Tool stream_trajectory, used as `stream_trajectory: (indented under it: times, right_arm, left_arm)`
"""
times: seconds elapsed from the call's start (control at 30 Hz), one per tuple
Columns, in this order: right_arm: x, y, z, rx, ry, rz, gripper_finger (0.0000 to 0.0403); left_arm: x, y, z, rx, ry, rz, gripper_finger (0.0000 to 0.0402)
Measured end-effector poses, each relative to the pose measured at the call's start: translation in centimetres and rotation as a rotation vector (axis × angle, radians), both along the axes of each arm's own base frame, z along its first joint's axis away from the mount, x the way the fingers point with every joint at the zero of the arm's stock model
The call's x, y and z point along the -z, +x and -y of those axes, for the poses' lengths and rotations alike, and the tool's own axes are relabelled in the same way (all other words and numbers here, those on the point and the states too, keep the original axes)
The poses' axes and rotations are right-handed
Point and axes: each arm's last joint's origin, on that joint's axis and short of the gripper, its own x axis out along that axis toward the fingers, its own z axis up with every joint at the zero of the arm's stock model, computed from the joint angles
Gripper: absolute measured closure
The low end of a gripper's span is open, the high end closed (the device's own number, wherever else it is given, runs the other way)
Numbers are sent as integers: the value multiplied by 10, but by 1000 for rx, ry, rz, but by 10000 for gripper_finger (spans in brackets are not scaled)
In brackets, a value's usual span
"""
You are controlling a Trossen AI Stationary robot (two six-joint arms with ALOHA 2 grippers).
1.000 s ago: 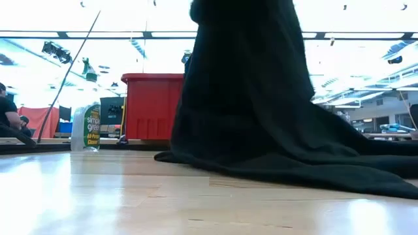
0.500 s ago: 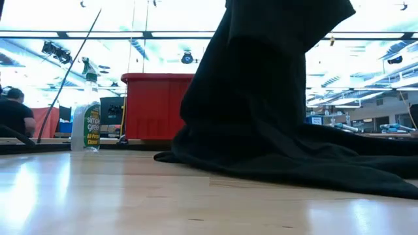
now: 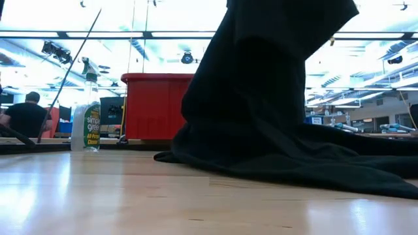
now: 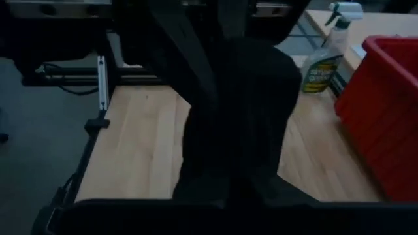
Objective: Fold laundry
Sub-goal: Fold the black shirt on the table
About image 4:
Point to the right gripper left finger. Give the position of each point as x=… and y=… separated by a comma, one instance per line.
x=202, y=189

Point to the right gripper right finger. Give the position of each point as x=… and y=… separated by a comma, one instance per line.
x=281, y=192

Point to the black t-shirt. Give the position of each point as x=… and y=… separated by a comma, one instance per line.
x=241, y=114

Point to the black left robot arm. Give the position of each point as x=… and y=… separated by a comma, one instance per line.
x=183, y=49

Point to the red plastic laundry basket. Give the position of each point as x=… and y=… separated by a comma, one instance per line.
x=382, y=114

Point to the Simple Green spray bottle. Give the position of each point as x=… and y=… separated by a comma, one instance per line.
x=321, y=68

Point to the black aluminium rig frame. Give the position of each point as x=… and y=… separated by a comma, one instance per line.
x=94, y=125

